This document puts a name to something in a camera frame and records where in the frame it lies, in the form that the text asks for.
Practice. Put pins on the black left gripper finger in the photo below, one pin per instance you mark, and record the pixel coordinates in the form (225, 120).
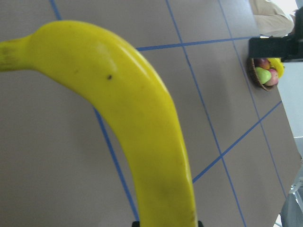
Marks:
(288, 48)

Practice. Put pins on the yellow banana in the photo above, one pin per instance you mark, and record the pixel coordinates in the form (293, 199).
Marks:
(275, 63)
(127, 91)

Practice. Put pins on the wicker fruit basket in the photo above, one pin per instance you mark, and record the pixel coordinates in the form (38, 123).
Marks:
(251, 72)

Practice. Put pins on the person in beige shirt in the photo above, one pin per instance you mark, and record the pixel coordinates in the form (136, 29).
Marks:
(270, 19)

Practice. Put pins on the red apple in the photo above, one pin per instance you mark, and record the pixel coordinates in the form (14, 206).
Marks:
(274, 78)

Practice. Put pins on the green pear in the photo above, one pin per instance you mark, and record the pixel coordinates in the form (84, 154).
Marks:
(263, 75)

